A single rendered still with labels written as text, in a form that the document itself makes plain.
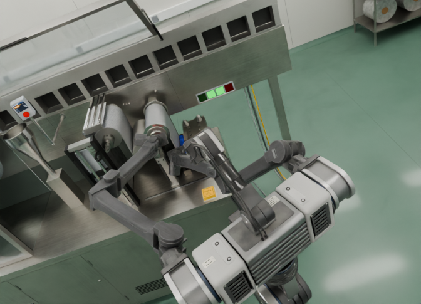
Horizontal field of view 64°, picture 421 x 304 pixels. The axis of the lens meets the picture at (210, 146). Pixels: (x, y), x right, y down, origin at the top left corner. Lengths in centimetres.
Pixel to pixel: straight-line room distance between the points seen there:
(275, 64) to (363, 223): 133
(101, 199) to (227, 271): 57
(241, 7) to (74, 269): 184
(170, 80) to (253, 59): 53
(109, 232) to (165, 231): 104
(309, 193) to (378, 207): 190
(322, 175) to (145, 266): 156
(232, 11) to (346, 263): 179
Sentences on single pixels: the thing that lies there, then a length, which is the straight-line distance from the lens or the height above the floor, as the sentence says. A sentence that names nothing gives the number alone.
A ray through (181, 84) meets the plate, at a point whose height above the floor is 132.
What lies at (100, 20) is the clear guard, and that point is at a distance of 170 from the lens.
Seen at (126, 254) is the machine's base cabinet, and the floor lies 68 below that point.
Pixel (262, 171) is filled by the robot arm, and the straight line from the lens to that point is 124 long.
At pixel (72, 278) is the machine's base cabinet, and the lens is 244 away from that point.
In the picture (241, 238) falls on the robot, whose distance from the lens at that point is 92.
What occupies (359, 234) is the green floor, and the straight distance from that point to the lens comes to 270.
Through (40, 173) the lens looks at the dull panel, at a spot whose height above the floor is 107.
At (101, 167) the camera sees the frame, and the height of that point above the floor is 126.
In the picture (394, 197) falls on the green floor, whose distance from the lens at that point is 290.
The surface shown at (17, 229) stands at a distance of 231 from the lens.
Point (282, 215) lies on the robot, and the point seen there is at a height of 153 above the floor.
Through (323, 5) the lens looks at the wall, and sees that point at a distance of 488.
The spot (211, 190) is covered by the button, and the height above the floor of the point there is 92.
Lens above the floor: 227
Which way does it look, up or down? 38 degrees down
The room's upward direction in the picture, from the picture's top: 23 degrees counter-clockwise
